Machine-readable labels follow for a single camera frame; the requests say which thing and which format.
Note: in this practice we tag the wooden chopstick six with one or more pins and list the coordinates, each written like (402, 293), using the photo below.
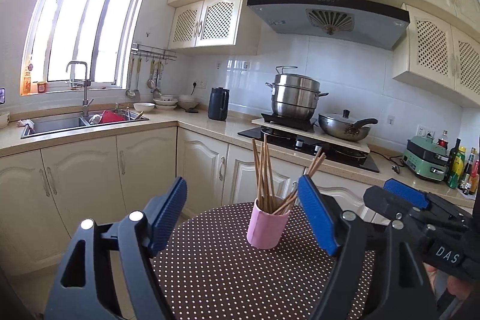
(323, 157)

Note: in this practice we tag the dark sauce bottle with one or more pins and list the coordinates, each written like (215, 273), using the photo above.
(451, 159)

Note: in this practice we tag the right lattice door cabinet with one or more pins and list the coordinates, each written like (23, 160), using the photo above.
(439, 58)

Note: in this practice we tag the red bowl in sink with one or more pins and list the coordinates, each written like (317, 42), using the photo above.
(110, 117)

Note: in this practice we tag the wooden chopstick two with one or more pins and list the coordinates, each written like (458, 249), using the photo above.
(261, 179)

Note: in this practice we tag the wooden chopstick one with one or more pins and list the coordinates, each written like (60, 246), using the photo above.
(256, 152)

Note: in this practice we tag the green electric cooker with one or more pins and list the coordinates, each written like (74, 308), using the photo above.
(426, 159)

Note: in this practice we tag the brown polka dot tablecloth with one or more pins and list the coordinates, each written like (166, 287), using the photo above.
(209, 271)

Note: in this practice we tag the wooden chopstick three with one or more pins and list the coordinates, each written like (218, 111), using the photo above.
(265, 163)

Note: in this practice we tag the steel kitchen sink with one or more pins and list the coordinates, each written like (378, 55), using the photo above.
(67, 122)

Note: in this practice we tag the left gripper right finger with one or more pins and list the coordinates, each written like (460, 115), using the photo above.
(399, 287)

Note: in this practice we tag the wall utensil rack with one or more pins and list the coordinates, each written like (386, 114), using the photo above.
(155, 59)

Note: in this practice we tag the grey range hood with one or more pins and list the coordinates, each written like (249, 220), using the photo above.
(361, 21)

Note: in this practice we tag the beige board under pots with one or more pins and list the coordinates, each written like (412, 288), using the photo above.
(317, 134)

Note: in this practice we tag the kitchen window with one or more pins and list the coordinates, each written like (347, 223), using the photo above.
(74, 44)

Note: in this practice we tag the pink paper cup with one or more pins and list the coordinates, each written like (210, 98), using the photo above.
(265, 230)

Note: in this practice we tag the black induction cooker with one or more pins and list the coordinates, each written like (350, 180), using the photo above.
(303, 125)

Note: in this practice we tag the person right hand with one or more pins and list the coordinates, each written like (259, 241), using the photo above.
(439, 280)

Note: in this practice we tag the stainless steel steamer pot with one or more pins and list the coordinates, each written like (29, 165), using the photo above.
(293, 95)

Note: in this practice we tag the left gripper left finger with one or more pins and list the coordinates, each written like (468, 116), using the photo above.
(84, 286)

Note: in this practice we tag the white bowl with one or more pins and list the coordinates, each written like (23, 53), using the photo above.
(144, 106)

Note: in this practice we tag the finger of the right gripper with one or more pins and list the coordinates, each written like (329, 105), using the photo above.
(423, 200)
(415, 221)

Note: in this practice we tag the wooden chopstick seven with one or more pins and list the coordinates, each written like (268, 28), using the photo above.
(287, 203)

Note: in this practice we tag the steel wok black handle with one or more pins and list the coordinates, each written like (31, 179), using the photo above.
(343, 127)

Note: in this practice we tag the left lattice door cabinet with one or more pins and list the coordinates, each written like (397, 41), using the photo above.
(215, 27)

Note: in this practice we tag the lattice door cabinet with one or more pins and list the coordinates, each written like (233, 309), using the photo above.
(215, 27)
(439, 58)

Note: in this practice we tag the dark blue kettle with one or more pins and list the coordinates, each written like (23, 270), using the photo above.
(218, 104)

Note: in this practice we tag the green oil bottle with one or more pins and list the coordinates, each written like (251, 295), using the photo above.
(457, 168)

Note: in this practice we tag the wooden chopstick five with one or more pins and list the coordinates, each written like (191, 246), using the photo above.
(313, 165)

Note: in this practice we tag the stacked white dishes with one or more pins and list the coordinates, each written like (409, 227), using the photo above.
(185, 102)

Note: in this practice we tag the wooden chopstick four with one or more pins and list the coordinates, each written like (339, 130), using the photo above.
(271, 194)

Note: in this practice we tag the lower cream cabinets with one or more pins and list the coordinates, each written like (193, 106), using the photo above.
(46, 192)

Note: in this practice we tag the black gas stove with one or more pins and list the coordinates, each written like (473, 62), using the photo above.
(310, 146)

